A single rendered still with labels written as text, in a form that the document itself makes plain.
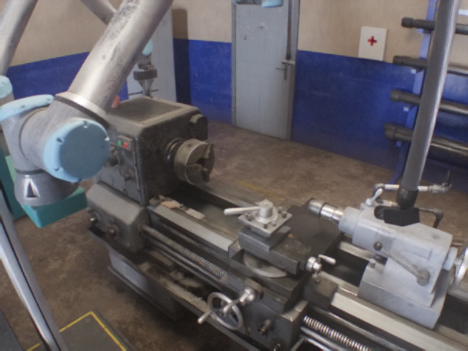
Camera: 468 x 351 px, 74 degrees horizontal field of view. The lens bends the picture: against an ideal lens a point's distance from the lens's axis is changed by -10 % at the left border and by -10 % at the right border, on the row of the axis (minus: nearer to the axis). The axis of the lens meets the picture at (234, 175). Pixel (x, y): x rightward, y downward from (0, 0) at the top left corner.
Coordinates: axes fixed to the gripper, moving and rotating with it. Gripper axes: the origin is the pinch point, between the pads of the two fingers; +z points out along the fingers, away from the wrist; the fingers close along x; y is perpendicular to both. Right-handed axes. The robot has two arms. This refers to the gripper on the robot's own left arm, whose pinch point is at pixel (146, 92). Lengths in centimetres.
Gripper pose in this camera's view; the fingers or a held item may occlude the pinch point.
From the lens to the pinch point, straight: 207.0
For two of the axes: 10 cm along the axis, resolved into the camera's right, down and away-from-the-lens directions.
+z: 0.0, 8.8, 4.7
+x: -7.9, 2.9, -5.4
